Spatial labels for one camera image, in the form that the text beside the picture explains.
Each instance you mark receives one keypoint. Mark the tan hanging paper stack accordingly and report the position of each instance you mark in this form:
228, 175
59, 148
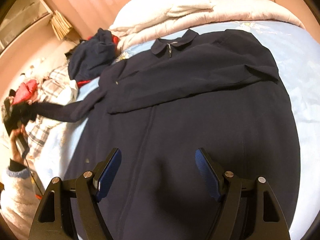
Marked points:
60, 25

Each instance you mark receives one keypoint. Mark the pink quilt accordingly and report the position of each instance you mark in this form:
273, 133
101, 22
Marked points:
222, 11

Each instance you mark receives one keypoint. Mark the white fluffy pillow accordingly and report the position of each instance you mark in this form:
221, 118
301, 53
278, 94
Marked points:
137, 15

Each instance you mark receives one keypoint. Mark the plaid cloth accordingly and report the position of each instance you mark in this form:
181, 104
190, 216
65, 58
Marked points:
38, 131

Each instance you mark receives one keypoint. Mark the crumpled navy garment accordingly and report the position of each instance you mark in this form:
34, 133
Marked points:
87, 60

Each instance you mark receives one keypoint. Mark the dark navy jacket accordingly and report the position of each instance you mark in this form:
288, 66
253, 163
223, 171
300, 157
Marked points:
220, 91

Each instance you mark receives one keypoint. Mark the person left hand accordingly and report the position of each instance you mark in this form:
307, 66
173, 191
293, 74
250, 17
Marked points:
15, 154

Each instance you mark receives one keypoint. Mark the red garment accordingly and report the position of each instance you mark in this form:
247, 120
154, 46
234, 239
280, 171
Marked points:
26, 93

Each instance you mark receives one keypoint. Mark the light blue floral bedsheet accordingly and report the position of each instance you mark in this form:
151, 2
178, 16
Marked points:
297, 56

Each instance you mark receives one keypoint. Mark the grey fuzzy sleeve forearm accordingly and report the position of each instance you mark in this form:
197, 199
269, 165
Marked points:
18, 200

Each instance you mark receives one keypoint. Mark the wall shelf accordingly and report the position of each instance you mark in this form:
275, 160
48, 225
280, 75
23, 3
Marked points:
22, 15

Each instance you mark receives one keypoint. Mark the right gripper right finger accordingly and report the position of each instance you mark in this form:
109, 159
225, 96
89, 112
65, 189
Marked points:
248, 209

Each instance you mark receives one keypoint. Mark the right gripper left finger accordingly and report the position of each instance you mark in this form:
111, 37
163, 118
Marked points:
54, 216

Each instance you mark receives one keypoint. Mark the white garment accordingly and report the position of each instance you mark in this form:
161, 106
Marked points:
59, 93

